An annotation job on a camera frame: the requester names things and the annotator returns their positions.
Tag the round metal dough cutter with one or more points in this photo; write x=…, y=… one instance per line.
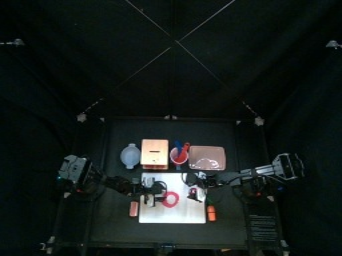
x=194, y=196

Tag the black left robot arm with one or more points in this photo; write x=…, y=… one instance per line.
x=88, y=175

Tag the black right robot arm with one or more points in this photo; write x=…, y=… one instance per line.
x=267, y=170

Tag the wooden drawer box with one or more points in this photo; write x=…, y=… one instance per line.
x=154, y=150

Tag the white cutting board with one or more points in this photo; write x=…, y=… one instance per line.
x=178, y=215

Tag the peach rectangular block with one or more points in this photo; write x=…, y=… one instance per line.
x=134, y=209

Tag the orange toy food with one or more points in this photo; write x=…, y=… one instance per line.
x=211, y=214

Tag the red cup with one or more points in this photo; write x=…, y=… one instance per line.
x=178, y=161

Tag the red spoon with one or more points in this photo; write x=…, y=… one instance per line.
x=184, y=148

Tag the blue spatula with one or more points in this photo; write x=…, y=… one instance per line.
x=178, y=146

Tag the black label with white text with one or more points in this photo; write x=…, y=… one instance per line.
x=263, y=228

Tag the metal frame clamp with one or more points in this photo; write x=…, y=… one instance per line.
x=82, y=117
x=333, y=43
x=16, y=42
x=258, y=121

